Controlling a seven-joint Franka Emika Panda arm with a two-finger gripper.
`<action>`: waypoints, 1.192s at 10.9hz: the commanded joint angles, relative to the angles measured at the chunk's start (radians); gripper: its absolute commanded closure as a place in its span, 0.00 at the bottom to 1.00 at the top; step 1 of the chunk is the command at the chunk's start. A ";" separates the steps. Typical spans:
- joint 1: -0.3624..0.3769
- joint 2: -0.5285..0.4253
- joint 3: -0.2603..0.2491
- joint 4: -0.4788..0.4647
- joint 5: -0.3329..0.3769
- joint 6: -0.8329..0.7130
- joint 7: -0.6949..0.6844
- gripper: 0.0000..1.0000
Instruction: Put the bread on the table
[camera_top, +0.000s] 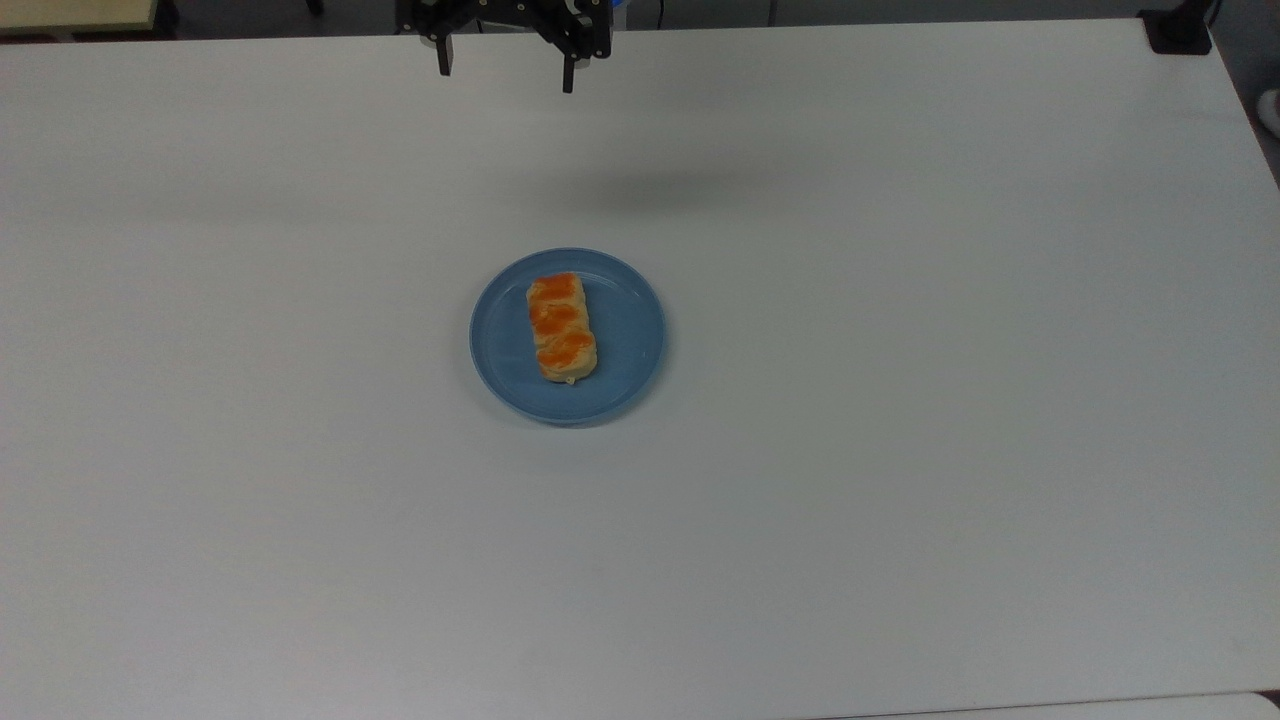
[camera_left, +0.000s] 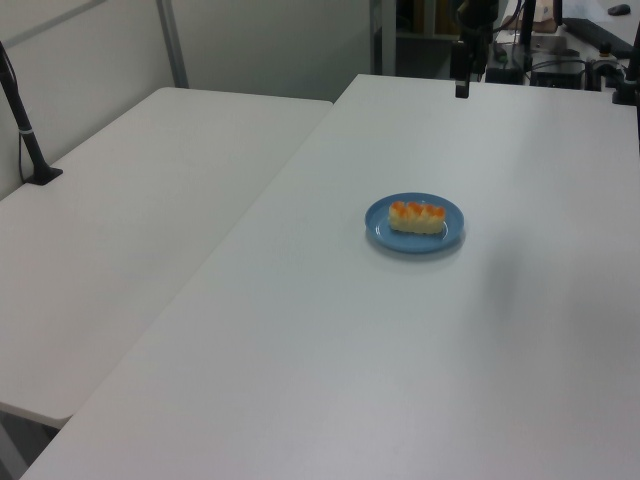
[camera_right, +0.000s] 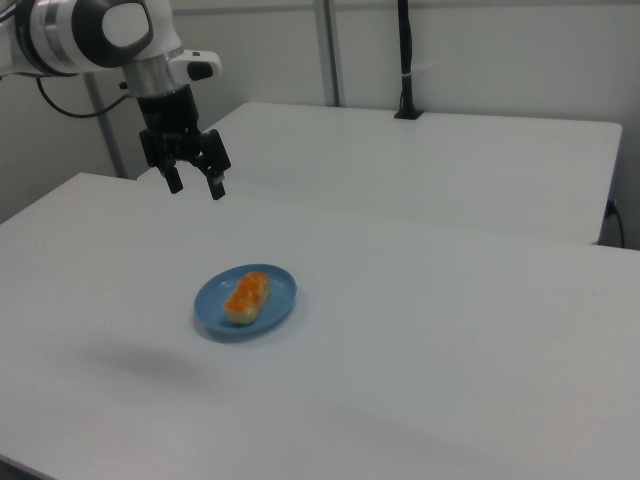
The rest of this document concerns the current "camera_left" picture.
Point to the black upright monitor pole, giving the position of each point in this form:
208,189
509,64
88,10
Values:
527,22

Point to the yellow bread with orange topping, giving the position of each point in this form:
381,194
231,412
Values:
416,218

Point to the black camera stand pole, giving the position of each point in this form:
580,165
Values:
25,135

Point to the black keyboard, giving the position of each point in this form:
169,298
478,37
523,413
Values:
597,34

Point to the grey metal table clamp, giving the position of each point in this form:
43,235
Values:
605,67

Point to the black clamp stand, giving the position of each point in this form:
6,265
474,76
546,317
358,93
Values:
629,75

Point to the black Franka gripper body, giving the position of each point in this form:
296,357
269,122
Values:
477,14

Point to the black control box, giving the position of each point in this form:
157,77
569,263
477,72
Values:
557,75

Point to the blue round plate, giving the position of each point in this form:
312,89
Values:
400,240

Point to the black computer mouse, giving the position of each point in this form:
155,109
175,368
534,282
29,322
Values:
619,8

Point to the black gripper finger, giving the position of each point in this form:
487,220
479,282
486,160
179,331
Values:
480,57
461,70

